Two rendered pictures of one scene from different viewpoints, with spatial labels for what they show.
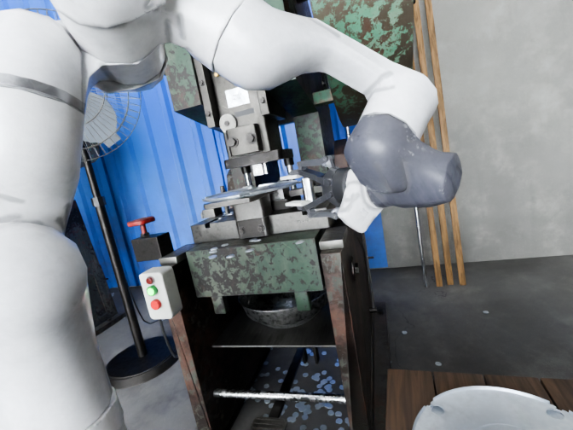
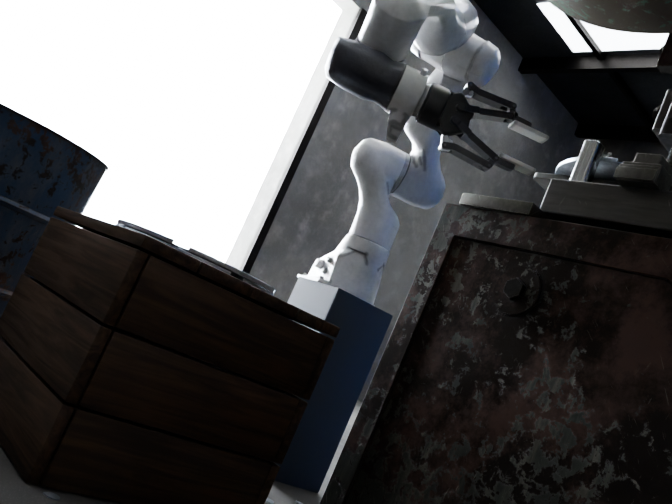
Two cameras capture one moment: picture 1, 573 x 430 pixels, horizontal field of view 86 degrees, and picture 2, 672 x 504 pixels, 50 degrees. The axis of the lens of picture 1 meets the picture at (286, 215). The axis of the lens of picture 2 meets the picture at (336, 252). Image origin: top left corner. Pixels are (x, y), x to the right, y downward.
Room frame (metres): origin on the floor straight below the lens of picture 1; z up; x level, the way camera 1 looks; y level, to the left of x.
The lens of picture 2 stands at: (1.19, -1.20, 0.30)
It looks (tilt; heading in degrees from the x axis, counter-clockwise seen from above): 8 degrees up; 121
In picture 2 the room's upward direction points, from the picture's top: 24 degrees clockwise
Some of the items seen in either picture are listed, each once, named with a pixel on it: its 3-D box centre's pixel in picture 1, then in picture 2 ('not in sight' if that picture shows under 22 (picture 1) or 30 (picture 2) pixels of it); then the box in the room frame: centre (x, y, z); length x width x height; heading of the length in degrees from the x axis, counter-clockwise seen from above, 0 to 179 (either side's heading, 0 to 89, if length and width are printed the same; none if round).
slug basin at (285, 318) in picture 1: (286, 299); not in sight; (1.06, 0.05, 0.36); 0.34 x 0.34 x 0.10
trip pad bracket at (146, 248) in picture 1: (157, 262); not in sight; (0.93, 0.42, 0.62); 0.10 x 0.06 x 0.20; 73
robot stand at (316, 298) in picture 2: not in sight; (308, 381); (0.34, 0.32, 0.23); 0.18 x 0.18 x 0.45; 65
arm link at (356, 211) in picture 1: (364, 196); (402, 106); (0.56, -0.15, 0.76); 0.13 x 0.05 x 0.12; 125
